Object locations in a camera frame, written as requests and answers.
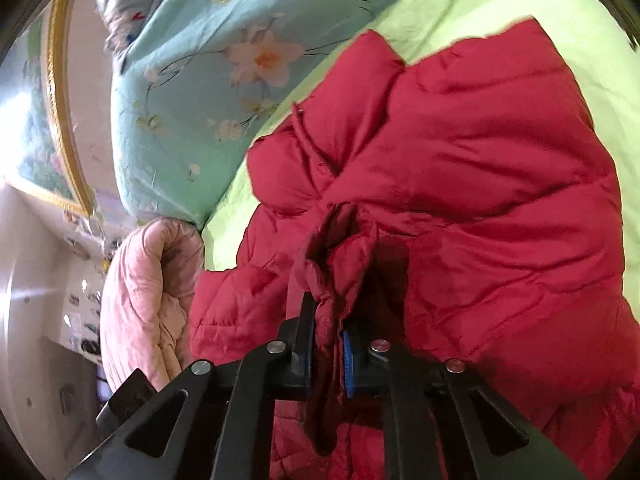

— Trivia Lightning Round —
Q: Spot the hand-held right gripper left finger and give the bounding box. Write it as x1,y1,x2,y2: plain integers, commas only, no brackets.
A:
65,291,321,480

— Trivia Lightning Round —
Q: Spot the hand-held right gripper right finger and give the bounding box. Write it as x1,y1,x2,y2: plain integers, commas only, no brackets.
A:
340,320,587,480

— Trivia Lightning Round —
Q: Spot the red quilted jacket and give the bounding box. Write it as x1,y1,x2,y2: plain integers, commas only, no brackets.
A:
187,17,640,480

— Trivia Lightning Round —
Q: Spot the pink quilt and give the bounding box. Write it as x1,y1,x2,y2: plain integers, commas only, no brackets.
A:
100,219,206,393

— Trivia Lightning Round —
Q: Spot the teal floral duvet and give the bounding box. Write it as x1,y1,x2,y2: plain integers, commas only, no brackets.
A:
110,0,416,231

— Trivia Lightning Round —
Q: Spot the gold framed picture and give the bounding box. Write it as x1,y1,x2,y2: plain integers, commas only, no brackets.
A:
0,0,98,218

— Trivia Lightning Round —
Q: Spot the grey printed pillow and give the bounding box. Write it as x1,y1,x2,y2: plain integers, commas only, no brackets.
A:
95,0,191,66

